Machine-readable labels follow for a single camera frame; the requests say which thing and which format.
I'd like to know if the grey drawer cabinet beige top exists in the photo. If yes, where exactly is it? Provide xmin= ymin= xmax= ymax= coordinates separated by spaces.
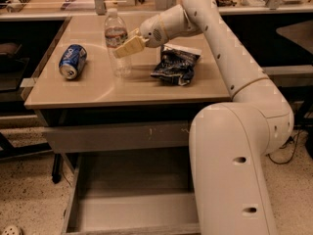
xmin=21 ymin=13 xmax=235 ymax=168

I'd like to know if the black coiled spring tool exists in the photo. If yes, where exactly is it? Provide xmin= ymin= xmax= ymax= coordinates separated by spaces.
xmin=6 ymin=0 xmax=31 ymax=13

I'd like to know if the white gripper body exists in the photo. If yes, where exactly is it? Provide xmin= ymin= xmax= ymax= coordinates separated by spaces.
xmin=139 ymin=15 xmax=168 ymax=48

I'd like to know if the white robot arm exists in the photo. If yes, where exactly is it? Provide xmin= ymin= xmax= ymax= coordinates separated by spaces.
xmin=114 ymin=0 xmax=293 ymax=235

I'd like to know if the blue crumpled chip bag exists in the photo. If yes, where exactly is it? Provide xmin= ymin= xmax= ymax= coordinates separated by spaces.
xmin=151 ymin=44 xmax=201 ymax=86

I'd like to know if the grey top drawer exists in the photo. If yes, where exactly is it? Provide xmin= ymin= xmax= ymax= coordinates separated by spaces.
xmin=44 ymin=120 xmax=190 ymax=153

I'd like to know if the blue Pepsi soda can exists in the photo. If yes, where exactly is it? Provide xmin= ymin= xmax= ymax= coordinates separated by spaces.
xmin=59 ymin=44 xmax=87 ymax=80

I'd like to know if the clear plastic water bottle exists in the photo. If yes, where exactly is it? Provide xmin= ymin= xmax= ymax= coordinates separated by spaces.
xmin=104 ymin=8 xmax=131 ymax=77

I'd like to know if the black power adapter with cables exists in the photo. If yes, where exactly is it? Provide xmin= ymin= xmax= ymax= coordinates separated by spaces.
xmin=268 ymin=131 xmax=301 ymax=165

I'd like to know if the open grey middle drawer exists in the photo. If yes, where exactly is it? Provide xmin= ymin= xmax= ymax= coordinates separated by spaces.
xmin=62 ymin=147 xmax=200 ymax=235

